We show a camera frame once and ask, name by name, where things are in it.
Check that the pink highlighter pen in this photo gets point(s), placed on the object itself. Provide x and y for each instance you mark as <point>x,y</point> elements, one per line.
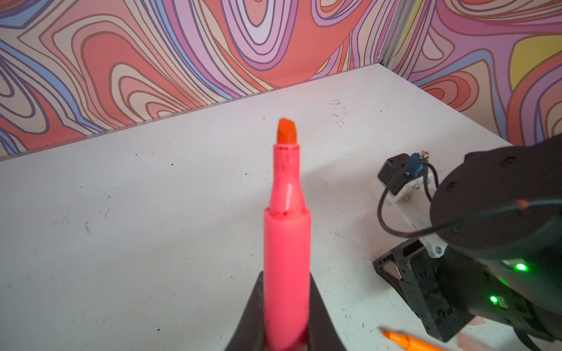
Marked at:
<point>287,246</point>

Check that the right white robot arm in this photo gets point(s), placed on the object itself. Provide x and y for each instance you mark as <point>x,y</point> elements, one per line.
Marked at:
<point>486,240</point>

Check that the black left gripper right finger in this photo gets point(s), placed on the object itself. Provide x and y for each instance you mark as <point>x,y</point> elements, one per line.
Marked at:
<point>321,333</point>

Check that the translucent pen cap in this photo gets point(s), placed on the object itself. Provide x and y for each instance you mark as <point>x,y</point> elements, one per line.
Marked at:
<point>468,343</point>

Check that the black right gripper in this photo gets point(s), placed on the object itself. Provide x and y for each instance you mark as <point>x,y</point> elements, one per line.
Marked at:
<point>445,293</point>

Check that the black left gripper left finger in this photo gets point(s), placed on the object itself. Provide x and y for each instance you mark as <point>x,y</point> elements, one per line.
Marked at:
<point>250,332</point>

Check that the orange highlighter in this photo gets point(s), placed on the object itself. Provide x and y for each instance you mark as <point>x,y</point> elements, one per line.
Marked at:
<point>409,343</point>

